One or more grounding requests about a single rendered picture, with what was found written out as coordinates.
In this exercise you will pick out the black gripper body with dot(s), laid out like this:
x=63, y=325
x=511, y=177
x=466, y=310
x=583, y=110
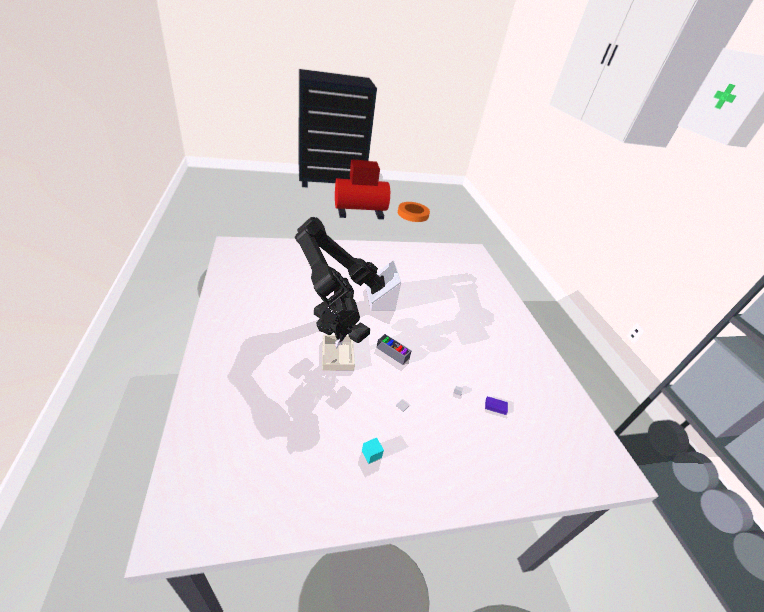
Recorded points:
x=356, y=333

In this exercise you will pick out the cyan cube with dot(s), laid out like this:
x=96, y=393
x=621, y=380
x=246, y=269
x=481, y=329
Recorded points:
x=372, y=450

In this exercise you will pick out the beige open tray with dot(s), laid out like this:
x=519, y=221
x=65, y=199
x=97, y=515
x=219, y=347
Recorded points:
x=340, y=359

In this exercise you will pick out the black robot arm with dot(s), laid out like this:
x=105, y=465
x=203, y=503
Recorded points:
x=312, y=235

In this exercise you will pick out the purple rectangular block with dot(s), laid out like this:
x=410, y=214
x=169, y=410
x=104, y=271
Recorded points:
x=496, y=405

